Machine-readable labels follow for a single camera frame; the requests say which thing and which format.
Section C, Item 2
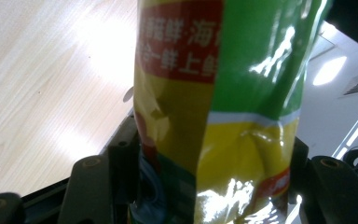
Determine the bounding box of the grey table cable grommet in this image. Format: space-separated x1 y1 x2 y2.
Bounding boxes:
122 86 135 104

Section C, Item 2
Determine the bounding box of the long ceiling light strip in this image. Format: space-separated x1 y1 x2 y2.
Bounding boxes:
331 101 358 161

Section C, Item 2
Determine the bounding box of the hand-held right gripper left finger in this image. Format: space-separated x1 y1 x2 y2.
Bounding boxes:
106 115 142 206

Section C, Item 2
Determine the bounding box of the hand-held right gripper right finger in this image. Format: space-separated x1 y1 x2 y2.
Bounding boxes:
287 136 312 207

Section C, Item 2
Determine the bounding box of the yellow spout pouch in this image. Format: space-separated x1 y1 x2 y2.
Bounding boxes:
127 0 334 224

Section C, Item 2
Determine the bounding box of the ceiling light panel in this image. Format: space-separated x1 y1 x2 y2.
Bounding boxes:
311 55 348 87

